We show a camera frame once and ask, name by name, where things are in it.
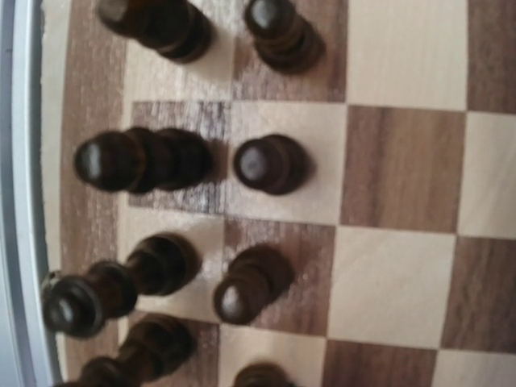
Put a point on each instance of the dark pawn file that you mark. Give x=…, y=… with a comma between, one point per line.
x=256, y=278
x=285, y=41
x=262, y=375
x=274, y=164

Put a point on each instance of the wooden chess board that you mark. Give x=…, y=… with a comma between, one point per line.
x=402, y=238

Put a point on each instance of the dark chess piece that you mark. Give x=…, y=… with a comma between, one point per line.
x=156, y=346

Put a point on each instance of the dark king in tray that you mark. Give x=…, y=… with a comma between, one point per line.
x=79, y=305

